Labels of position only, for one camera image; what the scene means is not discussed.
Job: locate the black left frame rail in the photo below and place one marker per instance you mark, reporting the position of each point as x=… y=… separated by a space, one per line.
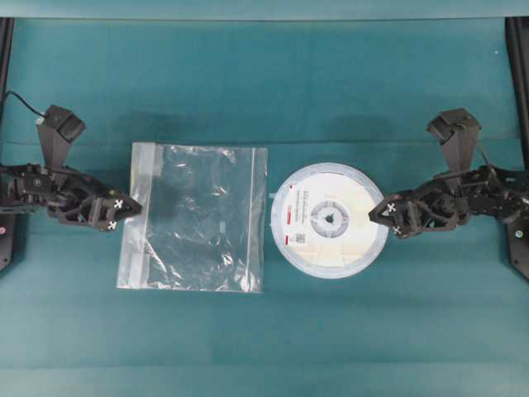
x=6 y=34

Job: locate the black right frame rail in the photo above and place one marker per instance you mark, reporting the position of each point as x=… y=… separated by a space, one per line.
x=516 y=34

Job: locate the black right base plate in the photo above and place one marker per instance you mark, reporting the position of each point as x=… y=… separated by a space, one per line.
x=516 y=222

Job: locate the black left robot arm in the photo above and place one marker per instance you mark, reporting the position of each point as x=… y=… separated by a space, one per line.
x=25 y=187

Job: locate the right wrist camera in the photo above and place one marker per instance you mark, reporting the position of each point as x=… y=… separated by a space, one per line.
x=456 y=131

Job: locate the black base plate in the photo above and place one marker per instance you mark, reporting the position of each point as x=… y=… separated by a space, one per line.
x=13 y=240
x=516 y=222

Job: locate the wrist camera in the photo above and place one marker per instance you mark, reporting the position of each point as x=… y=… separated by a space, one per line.
x=456 y=131
x=57 y=132

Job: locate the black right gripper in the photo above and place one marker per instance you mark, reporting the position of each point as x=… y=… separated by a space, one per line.
x=436 y=206

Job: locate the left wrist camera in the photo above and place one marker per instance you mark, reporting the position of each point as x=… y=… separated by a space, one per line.
x=57 y=132

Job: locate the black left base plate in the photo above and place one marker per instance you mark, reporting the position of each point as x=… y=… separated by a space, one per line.
x=13 y=240

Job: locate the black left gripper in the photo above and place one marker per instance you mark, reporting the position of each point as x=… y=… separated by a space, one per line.
x=78 y=199

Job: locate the white reel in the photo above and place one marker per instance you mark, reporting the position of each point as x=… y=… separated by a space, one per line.
x=320 y=221

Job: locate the black frame rail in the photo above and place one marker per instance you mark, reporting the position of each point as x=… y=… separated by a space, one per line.
x=516 y=34
x=6 y=34

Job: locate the clear zip bag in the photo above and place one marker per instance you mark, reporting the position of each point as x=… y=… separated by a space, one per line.
x=201 y=227

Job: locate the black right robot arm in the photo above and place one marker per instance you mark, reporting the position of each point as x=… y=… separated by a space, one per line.
x=489 y=189

